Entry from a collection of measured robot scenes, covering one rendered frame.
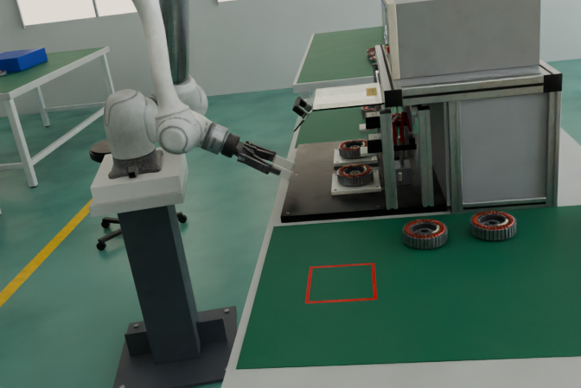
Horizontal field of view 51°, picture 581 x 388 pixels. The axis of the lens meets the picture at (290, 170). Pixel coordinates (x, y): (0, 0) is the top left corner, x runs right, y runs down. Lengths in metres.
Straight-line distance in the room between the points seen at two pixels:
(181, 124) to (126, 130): 0.47
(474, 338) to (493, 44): 0.81
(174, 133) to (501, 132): 0.87
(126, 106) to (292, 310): 1.04
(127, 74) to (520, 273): 6.04
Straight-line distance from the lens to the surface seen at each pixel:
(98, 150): 3.50
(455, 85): 1.61
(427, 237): 1.54
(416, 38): 1.68
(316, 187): 1.91
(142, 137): 2.15
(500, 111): 1.66
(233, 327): 2.65
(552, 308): 1.36
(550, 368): 1.21
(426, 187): 1.71
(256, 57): 6.67
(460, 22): 1.69
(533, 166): 1.73
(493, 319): 1.31
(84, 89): 7.32
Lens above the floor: 1.51
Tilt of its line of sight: 21 degrees down
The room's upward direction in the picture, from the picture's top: 8 degrees counter-clockwise
